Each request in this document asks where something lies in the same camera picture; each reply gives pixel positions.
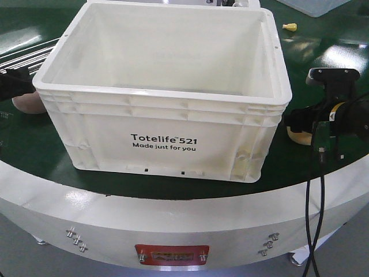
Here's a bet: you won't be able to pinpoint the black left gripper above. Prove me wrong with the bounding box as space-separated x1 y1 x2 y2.
0 68 35 101

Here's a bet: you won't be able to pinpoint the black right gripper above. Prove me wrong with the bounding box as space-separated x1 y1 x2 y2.
284 68 360 136

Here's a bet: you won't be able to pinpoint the yellow smiling plush fruit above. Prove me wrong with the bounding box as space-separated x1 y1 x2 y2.
287 129 312 146

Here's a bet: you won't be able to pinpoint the pink plush toy ball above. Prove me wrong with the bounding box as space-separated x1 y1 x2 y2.
12 91 46 115

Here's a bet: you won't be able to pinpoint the white plastic Totelife tote box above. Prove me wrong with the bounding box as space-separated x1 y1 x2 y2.
33 1 292 183

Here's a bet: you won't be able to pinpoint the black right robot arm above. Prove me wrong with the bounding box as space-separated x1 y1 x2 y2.
284 68 368 141

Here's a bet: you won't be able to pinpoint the green right wrist circuit board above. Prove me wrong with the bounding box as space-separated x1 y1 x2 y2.
312 121 330 152

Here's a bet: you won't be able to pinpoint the metal roller rods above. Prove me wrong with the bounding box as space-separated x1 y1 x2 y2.
1 38 59 76

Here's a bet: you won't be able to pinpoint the small yellow toy piece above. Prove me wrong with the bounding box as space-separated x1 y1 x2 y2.
282 23 298 32

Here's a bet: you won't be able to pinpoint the translucent plastic bin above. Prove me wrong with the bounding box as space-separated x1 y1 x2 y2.
277 0 350 18

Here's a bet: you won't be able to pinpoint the red warning label plate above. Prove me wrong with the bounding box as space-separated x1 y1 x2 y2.
135 244 210 266

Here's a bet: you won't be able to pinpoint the black right camera cable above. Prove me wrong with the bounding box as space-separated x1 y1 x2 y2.
305 147 328 277

